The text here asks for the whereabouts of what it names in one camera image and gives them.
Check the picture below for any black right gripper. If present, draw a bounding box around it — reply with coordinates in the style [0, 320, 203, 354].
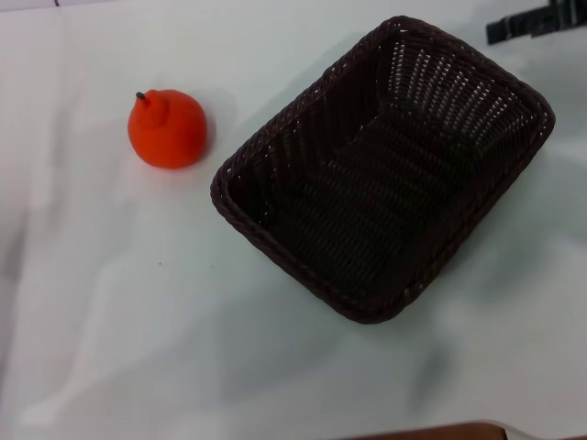
[485, 0, 587, 46]

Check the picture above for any dark brown woven basket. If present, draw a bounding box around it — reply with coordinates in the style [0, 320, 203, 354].
[209, 16, 555, 325]

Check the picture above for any orange toy fruit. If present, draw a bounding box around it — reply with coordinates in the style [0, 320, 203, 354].
[127, 88, 208, 171]

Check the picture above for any brown board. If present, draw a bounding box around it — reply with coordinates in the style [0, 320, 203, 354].
[349, 422, 509, 440]

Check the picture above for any white tablecloth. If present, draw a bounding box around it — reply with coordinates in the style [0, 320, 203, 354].
[0, 6, 587, 440]

